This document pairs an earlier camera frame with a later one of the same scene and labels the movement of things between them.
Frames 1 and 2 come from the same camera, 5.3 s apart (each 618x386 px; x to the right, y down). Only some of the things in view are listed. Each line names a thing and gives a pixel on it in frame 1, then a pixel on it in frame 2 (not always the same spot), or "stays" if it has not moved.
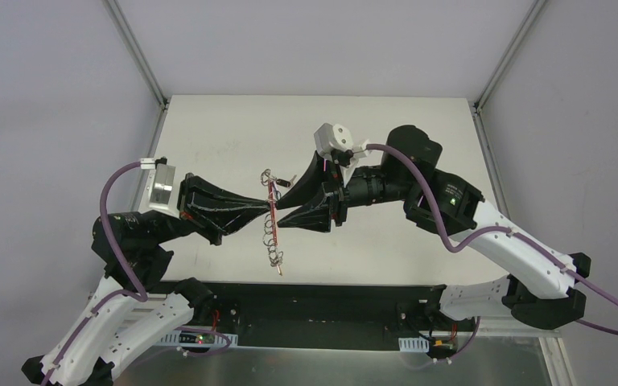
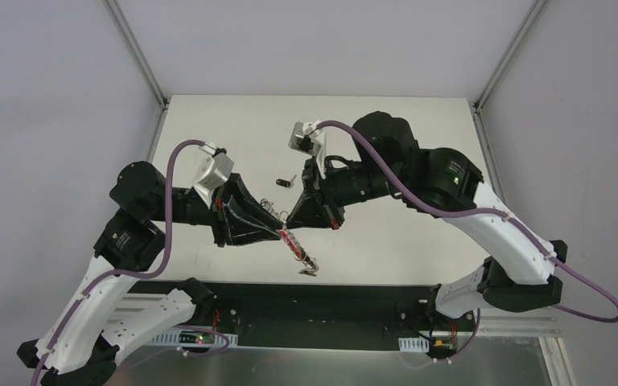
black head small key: [286, 182] stays
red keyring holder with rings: [274, 255] -> [286, 235]
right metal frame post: [504, 59] stays
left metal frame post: [138, 51] stays
